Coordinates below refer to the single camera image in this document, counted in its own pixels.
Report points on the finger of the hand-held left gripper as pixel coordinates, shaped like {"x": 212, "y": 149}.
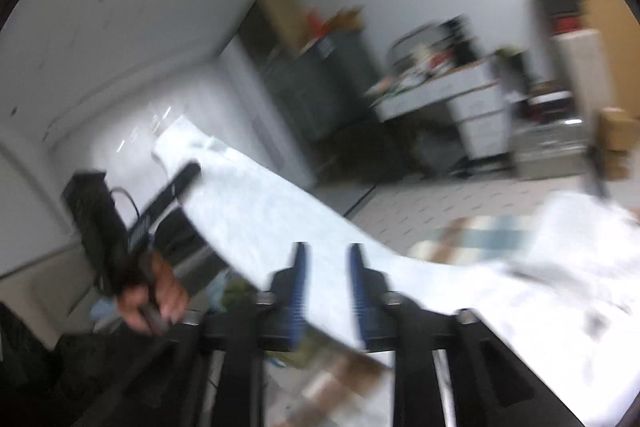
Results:
{"x": 172, "y": 189}
{"x": 200, "y": 252}

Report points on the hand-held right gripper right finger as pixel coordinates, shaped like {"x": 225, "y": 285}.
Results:
{"x": 357, "y": 297}

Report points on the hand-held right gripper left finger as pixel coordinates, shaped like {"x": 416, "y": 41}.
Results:
{"x": 300, "y": 297}

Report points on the light grey sweatshirt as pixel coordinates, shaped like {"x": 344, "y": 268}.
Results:
{"x": 260, "y": 217}

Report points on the person's left hand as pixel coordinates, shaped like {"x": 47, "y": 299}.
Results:
{"x": 165, "y": 297}

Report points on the white curtain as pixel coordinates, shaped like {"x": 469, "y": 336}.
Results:
{"x": 100, "y": 147}

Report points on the plaid bed sheet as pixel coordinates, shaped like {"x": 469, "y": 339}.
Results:
{"x": 475, "y": 237}

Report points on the person's dark clothing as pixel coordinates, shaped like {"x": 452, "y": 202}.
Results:
{"x": 45, "y": 367}

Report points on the dark tall cabinet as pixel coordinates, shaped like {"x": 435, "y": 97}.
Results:
{"x": 320, "y": 92}

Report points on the flat cardboard sheet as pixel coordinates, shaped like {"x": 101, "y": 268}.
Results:
{"x": 280, "y": 17}

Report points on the white desk with drawers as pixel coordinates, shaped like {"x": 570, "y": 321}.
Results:
{"x": 465, "y": 107}

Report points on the silver suitcase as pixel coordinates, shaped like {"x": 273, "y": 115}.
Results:
{"x": 550, "y": 147}

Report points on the oval mirror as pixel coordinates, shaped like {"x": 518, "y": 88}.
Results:
{"x": 415, "y": 44}

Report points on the cardboard box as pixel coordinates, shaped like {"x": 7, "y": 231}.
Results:
{"x": 617, "y": 132}

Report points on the white wardrobe cabinet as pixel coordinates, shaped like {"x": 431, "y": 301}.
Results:
{"x": 585, "y": 82}

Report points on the wooden door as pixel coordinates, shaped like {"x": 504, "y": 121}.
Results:
{"x": 612, "y": 7}

